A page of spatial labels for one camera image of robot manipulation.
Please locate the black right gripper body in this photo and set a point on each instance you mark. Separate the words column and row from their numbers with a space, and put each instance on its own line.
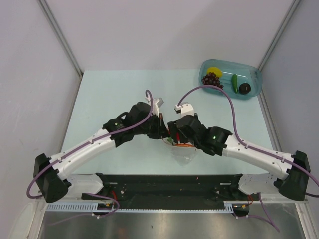
column 173, row 130

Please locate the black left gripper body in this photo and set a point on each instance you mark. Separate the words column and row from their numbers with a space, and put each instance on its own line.
column 151, row 126

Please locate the cherry tomato sprig with leaves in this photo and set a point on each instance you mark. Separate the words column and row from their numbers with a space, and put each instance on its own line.
column 170, row 140

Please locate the clear zip top bag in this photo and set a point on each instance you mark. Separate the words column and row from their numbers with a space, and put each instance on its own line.
column 183, row 154

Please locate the dark fake grapes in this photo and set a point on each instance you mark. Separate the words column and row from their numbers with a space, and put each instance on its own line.
column 212, row 79

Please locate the yellow fake lemon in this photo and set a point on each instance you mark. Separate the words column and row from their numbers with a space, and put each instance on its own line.
column 215, row 70

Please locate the green fake vegetable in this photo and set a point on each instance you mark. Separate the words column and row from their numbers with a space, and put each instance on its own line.
column 234, row 80

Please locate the dark brown fake fruit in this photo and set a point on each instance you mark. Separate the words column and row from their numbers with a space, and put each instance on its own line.
column 244, row 88

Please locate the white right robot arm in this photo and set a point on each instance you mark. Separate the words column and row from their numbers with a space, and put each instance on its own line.
column 286, row 173

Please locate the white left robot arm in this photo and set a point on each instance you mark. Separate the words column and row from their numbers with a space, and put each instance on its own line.
column 51, row 173

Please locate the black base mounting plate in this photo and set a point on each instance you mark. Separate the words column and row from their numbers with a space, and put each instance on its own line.
column 172, row 192

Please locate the teal plastic tub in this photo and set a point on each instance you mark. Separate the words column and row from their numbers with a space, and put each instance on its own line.
column 245, row 74

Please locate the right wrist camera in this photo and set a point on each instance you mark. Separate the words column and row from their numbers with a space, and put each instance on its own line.
column 184, row 109

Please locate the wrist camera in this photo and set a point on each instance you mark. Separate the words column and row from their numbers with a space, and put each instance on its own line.
column 184, row 109
column 157, row 103

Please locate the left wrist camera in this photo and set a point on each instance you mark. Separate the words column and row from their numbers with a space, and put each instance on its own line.
column 157, row 103

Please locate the white slotted cable duct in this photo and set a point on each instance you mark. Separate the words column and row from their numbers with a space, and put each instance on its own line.
column 95, row 207

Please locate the aluminium frame post left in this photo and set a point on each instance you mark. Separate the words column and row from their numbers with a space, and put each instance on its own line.
column 49, row 15

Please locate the aluminium frame post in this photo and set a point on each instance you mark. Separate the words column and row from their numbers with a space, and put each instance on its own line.
column 49, row 15
column 283, row 25

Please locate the aluminium frame post right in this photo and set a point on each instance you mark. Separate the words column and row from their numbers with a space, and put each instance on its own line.
column 283, row 25

